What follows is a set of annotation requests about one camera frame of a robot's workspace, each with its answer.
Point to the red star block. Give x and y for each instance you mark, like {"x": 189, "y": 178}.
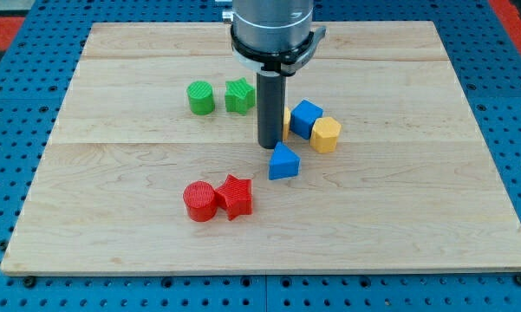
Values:
{"x": 235, "y": 196}

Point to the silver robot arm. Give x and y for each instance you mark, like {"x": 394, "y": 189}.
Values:
{"x": 272, "y": 37}

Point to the green star block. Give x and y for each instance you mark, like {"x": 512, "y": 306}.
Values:
{"x": 239, "y": 96}

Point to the red cylinder block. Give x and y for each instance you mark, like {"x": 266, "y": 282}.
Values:
{"x": 199, "y": 198}

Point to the green cylinder block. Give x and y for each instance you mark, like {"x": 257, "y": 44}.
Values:
{"x": 200, "y": 97}

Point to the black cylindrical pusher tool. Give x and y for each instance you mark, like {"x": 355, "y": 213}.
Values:
{"x": 270, "y": 110}

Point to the blue triangle block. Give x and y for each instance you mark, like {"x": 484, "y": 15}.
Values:
{"x": 284, "y": 163}

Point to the blue cube block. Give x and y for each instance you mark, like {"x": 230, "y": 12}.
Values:
{"x": 303, "y": 117}

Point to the light wooden board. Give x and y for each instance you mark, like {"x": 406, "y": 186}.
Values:
{"x": 410, "y": 188}

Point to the yellow hexagon block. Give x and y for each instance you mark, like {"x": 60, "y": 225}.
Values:
{"x": 324, "y": 135}

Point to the yellow heart block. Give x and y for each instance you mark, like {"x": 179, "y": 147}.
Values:
{"x": 286, "y": 123}

